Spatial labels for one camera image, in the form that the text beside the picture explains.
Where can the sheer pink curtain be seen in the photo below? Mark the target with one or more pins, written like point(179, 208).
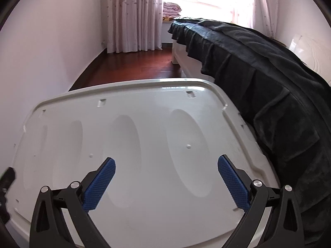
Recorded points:
point(266, 5)

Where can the white plastic storage box lid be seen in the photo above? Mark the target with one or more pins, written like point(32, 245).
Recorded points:
point(155, 124)

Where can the white headboard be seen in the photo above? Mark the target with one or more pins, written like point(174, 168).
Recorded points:
point(310, 54)

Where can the white bed frame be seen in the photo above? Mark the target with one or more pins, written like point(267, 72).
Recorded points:
point(181, 54)

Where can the pink patterned curtain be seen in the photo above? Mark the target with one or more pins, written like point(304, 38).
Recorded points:
point(134, 13)

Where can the dark bed blanket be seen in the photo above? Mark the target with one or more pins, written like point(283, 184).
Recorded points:
point(271, 95)

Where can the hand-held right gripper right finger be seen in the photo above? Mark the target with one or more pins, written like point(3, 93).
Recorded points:
point(232, 183)

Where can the folded pink quilts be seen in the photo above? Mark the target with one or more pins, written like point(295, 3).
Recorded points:
point(172, 10)

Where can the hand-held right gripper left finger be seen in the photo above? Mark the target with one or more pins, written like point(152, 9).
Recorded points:
point(99, 183)

